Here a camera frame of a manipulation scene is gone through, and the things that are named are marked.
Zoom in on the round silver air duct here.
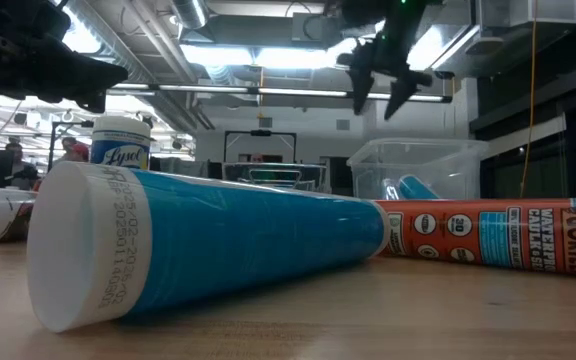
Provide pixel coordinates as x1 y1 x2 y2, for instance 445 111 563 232
170 0 210 30

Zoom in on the grey ceiling box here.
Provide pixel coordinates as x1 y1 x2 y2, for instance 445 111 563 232
291 12 327 44

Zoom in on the person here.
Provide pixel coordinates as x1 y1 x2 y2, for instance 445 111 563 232
60 137 91 165
4 141 40 191

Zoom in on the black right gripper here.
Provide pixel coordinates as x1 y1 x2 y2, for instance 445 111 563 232
337 0 442 122

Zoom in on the clear plastic bin with handle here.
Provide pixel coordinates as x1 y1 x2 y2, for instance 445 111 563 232
221 161 328 195

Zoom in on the yellow Lysol wipes canister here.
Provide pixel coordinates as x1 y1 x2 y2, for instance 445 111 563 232
90 115 152 171

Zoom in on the black stand with hook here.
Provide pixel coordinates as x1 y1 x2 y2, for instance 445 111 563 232
47 118 95 174

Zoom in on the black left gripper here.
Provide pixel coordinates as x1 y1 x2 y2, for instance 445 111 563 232
0 0 130 114

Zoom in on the yellow hanging cable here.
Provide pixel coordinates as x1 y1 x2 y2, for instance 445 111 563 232
519 0 540 199

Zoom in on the wide clear plastic bin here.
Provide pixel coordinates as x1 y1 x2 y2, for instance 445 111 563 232
346 137 490 201

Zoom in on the black metal frame stand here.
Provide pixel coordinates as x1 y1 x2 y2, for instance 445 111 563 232
222 129 298 164

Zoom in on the grey hanging cloth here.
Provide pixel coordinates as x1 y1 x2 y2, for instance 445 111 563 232
159 157 209 177

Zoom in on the long ceiling light bar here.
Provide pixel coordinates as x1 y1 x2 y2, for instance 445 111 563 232
105 82 453 104

